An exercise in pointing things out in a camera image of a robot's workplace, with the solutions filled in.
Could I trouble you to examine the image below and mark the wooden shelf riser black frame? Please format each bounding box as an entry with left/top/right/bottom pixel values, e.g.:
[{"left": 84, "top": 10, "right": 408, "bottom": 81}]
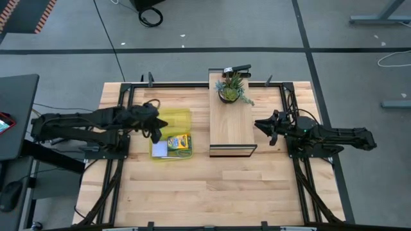
[{"left": 207, "top": 67, "right": 258, "bottom": 158}]

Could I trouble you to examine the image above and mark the coiled black floor cable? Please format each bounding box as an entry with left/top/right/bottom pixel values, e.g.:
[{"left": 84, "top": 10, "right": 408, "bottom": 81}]
[{"left": 137, "top": 6, "right": 164, "bottom": 28}]

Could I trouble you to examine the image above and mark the thin black floor cable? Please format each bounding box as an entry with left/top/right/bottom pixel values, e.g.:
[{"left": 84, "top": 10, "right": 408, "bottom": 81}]
[{"left": 92, "top": 0, "right": 126, "bottom": 83}]

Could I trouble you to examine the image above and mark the black mat orange striped edge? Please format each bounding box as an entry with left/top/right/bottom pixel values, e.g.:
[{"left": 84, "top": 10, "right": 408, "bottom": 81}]
[{"left": 0, "top": 0, "right": 58, "bottom": 35}]

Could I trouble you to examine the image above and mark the white notepad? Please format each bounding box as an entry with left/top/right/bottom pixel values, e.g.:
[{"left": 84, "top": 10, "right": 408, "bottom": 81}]
[{"left": 151, "top": 141, "right": 169, "bottom": 158}]

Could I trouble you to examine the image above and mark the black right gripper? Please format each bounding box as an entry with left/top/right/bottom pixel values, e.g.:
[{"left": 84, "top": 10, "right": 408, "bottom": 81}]
[{"left": 254, "top": 110, "right": 292, "bottom": 147}]

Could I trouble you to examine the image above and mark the potted succulent plant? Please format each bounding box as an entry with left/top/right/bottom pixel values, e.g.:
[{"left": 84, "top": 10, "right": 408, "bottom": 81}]
[{"left": 214, "top": 71, "right": 256, "bottom": 107}]

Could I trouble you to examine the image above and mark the yellow transparent pencil case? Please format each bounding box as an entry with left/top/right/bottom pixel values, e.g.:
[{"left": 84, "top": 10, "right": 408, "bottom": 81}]
[{"left": 148, "top": 108, "right": 194, "bottom": 162}]

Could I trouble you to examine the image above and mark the black table frame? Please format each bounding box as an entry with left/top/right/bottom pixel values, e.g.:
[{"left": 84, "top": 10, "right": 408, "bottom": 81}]
[{"left": 76, "top": 81, "right": 346, "bottom": 227}]

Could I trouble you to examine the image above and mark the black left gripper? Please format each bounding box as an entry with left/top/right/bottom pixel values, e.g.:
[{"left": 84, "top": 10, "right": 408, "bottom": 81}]
[{"left": 128, "top": 103, "right": 169, "bottom": 144}]

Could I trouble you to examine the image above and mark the green yellow crayon box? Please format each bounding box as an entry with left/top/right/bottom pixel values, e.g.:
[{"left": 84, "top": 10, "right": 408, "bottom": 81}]
[{"left": 166, "top": 133, "right": 189, "bottom": 151}]

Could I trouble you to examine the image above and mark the black device with white label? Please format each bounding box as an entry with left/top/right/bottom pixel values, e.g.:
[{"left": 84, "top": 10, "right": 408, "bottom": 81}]
[{"left": 221, "top": 64, "right": 252, "bottom": 79}]

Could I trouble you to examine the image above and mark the black computer mouse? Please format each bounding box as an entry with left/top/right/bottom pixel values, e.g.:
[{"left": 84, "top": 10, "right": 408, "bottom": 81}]
[{"left": 0, "top": 180, "right": 23, "bottom": 213}]

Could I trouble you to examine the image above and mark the white floor cable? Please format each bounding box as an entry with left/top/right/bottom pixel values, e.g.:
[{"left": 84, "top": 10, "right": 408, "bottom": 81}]
[{"left": 377, "top": 49, "right": 411, "bottom": 68}]

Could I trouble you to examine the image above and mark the dark side desk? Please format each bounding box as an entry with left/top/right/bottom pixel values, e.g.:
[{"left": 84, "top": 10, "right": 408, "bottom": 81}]
[{"left": 0, "top": 74, "right": 40, "bottom": 161}]

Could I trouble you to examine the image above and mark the grey table foot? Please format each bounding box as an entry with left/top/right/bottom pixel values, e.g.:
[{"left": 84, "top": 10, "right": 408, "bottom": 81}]
[{"left": 381, "top": 99, "right": 411, "bottom": 109}]

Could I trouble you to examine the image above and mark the grey table leg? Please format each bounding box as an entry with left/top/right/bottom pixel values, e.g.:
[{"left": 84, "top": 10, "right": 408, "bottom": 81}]
[{"left": 349, "top": 0, "right": 411, "bottom": 25}]

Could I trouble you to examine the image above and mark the black equipment base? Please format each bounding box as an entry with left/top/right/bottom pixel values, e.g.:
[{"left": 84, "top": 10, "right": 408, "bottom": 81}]
[{"left": 130, "top": 0, "right": 166, "bottom": 12}]

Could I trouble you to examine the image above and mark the phone in red case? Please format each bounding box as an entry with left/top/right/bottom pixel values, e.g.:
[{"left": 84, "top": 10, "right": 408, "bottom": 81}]
[{"left": 0, "top": 112, "right": 16, "bottom": 135}]

